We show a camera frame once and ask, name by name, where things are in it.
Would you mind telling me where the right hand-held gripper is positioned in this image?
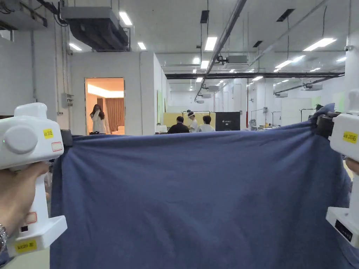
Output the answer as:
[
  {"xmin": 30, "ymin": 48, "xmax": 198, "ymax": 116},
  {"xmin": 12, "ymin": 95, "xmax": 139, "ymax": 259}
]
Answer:
[{"xmin": 317, "ymin": 89, "xmax": 359, "ymax": 248}]

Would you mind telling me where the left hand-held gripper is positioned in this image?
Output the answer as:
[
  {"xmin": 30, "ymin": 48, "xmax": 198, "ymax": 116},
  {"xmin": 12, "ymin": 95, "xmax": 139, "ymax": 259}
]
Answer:
[{"xmin": 0, "ymin": 102, "xmax": 74, "ymax": 257}]

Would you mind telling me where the dark blue shirt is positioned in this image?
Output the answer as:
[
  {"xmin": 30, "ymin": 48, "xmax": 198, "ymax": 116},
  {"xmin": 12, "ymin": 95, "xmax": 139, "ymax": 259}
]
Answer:
[{"xmin": 50, "ymin": 103, "xmax": 359, "ymax": 269}]

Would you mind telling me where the person's right hand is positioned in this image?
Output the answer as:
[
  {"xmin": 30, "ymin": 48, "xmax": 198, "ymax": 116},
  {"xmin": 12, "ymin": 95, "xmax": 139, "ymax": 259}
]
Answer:
[{"xmin": 346, "ymin": 157, "xmax": 359, "ymax": 177}]

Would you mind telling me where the person's left hand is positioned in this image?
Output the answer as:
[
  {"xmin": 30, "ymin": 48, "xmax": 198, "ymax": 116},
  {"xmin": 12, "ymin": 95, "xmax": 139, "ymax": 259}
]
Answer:
[{"xmin": 0, "ymin": 162, "xmax": 50, "ymax": 239}]

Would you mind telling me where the black display board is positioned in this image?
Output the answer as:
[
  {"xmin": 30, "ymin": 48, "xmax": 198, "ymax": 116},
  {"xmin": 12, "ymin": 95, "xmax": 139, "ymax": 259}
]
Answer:
[{"xmin": 215, "ymin": 111, "xmax": 241, "ymax": 132}]

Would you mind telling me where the group of people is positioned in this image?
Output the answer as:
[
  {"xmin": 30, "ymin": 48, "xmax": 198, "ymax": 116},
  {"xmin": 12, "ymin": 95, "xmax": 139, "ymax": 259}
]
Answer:
[{"xmin": 167, "ymin": 111, "xmax": 216, "ymax": 135}]

